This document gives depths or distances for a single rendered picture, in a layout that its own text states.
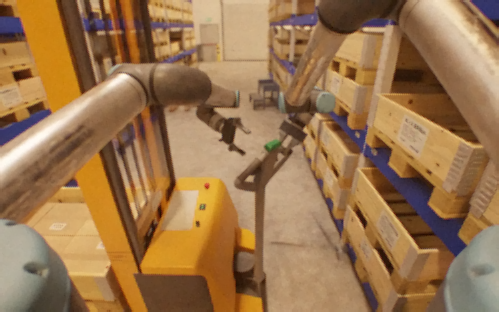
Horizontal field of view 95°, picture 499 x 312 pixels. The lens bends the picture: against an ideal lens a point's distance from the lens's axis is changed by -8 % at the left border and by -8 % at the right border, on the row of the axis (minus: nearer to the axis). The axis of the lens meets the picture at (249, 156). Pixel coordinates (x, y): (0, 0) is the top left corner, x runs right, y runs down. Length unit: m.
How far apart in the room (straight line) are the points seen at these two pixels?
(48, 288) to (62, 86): 0.86
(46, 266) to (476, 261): 0.35
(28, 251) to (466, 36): 0.62
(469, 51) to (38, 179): 0.69
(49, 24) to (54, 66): 0.13
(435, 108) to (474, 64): 1.55
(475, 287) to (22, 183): 0.53
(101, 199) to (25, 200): 0.77
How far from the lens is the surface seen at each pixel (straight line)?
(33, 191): 0.48
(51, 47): 1.05
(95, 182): 1.18
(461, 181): 1.24
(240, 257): 1.89
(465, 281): 0.27
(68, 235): 2.08
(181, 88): 0.71
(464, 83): 0.50
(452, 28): 0.55
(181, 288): 1.45
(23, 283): 0.25
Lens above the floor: 1.89
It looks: 28 degrees down
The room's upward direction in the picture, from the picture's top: straight up
